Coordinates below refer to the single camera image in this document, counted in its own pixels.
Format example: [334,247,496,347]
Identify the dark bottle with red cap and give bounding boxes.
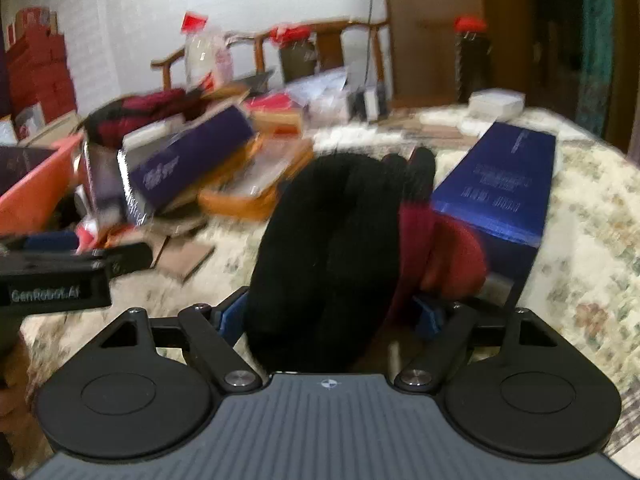
[270,25,319,85]
[452,15,495,105]

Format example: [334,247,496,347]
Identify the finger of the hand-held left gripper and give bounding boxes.
[0,232,78,254]
[0,241,153,281]

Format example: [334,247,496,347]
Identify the purple cardboard box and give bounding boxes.
[117,105,257,226]

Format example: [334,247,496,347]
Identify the orange clear-wrapped packet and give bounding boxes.
[199,135,316,223]

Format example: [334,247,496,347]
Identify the wooden chair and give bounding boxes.
[150,19,392,92]

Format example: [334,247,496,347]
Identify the dark red black cloth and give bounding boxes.
[82,89,211,147]

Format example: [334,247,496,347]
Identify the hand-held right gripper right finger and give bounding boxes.
[395,296,558,393]

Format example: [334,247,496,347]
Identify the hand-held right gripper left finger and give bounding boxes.
[97,286,264,393]

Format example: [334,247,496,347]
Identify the bag of paper cups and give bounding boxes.
[181,10,236,92]

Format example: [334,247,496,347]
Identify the flat white box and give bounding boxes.
[467,89,526,119]

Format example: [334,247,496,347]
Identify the small black white box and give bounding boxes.
[350,86,388,122]

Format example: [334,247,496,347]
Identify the black red knit glove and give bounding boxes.
[246,147,492,375]

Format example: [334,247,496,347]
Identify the green patterned curtain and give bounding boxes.
[575,0,618,138]

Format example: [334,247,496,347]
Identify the brown wooden door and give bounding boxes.
[381,0,533,107]

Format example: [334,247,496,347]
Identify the clear plastic packets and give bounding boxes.
[285,66,351,111]

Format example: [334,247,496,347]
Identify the long blue box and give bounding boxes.
[430,121,557,311]

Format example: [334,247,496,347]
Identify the stack of red boxes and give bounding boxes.
[4,6,79,128]

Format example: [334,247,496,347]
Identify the pink plastic basin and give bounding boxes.
[0,134,87,237]

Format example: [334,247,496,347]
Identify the brown cardboard piece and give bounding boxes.
[150,235,217,282]

